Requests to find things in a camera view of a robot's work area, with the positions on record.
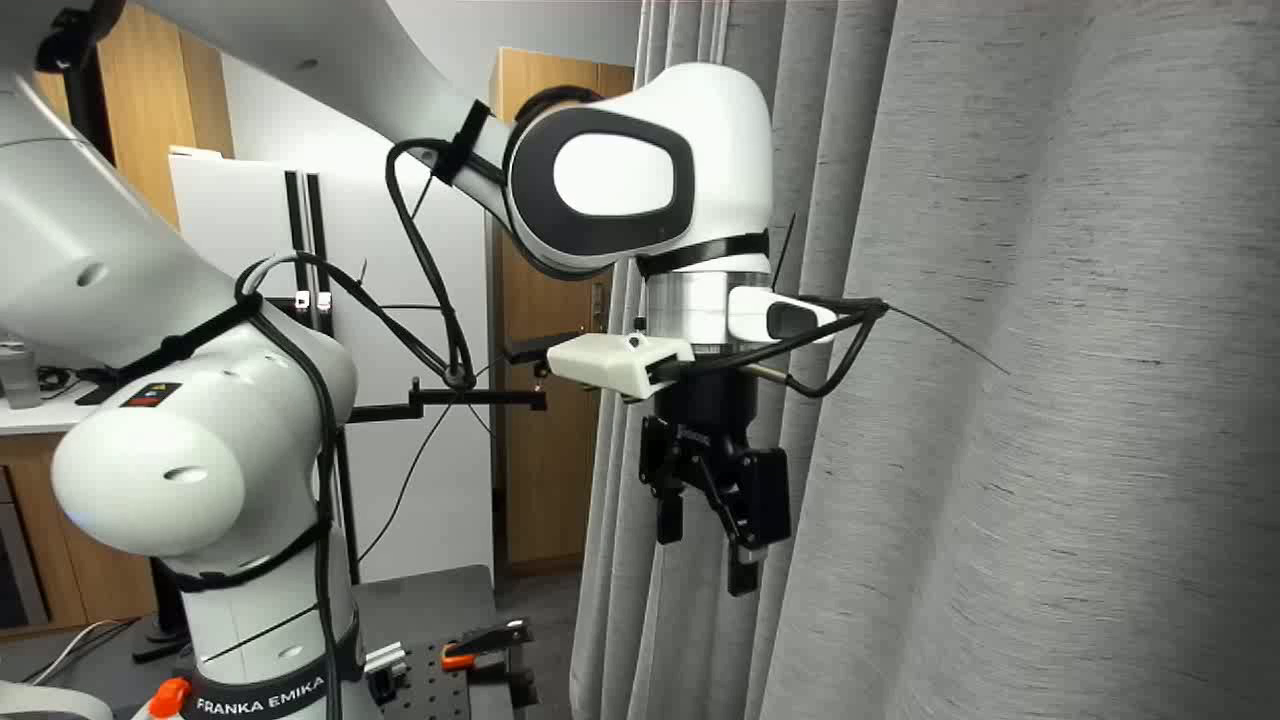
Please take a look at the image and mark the orange clamp handle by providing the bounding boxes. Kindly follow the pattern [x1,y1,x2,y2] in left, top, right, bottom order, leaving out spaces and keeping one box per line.
[145,672,199,720]

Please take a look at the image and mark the black door handle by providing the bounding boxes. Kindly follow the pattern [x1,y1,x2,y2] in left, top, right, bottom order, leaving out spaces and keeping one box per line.
[499,336,562,374]

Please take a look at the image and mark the small silver metal bracket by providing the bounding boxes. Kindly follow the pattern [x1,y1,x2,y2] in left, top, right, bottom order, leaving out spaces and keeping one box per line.
[361,639,414,680]

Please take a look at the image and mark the black perforated work table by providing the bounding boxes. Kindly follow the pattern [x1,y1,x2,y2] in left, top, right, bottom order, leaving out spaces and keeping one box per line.
[358,635,546,720]

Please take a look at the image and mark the thin black wire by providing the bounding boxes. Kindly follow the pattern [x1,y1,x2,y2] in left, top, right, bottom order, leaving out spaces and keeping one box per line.
[354,398,463,568]

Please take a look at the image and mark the black vertical stand rails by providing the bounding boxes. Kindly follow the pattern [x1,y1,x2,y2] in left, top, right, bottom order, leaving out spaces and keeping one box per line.
[281,167,337,336]

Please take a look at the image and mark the grey textured curtain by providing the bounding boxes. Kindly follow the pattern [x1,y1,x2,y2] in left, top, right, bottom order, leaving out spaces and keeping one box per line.
[564,0,1280,720]

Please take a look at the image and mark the white board panel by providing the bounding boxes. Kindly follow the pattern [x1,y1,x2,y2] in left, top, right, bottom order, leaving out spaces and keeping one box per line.
[166,142,499,583]

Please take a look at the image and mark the clear glass jar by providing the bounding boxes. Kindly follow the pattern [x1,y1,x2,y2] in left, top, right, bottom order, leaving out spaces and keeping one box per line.
[0,336,45,414]

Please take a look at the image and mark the white countertop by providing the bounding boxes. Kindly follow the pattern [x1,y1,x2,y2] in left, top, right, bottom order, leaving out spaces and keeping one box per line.
[0,381,112,441]

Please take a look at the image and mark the orange black bar clamp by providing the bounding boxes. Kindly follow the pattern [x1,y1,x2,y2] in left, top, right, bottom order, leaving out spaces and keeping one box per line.
[435,614,541,680]

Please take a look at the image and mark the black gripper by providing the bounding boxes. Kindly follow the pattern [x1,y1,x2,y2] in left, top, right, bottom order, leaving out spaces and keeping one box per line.
[635,365,796,600]

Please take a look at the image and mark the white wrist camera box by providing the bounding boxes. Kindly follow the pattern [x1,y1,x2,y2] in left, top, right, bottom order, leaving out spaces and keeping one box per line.
[546,327,700,406]

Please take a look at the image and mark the white round object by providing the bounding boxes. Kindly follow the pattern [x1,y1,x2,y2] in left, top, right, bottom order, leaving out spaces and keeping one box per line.
[0,676,112,720]

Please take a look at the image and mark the wooden base cabinet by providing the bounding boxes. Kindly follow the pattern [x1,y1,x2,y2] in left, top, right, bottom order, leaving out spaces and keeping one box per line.
[0,432,166,631]

